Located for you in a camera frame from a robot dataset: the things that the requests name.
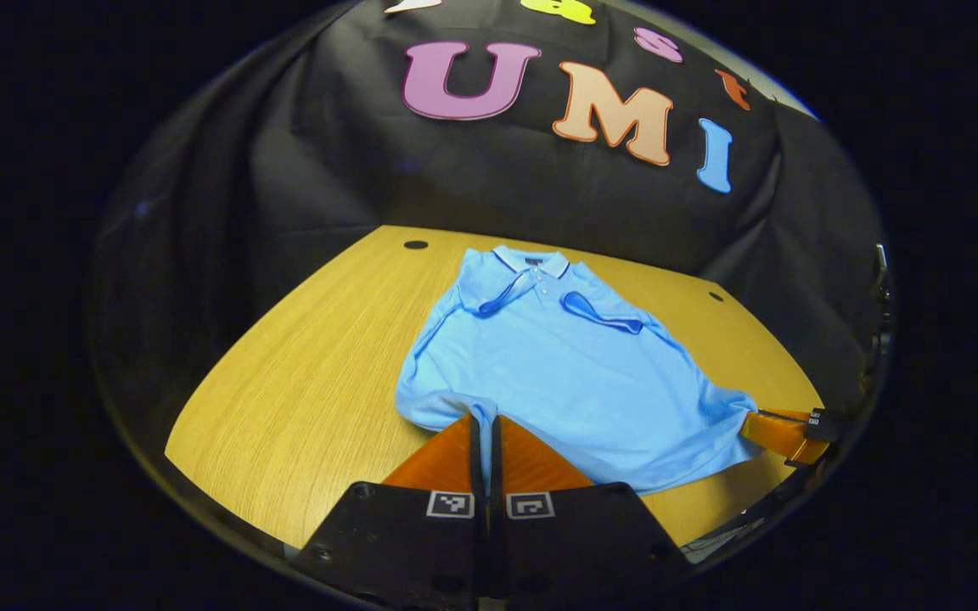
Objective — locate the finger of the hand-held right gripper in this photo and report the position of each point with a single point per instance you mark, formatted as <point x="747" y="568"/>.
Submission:
<point x="782" y="434"/>

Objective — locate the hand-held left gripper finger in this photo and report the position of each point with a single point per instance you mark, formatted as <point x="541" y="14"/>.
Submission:
<point x="495" y="458"/>
<point x="476" y="458"/>

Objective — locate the light blue polo T-shirt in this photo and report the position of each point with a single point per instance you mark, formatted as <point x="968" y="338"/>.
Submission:
<point x="565" y="382"/>

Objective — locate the black backdrop cloth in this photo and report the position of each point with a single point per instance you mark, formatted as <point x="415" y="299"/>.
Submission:
<point x="455" y="178"/>

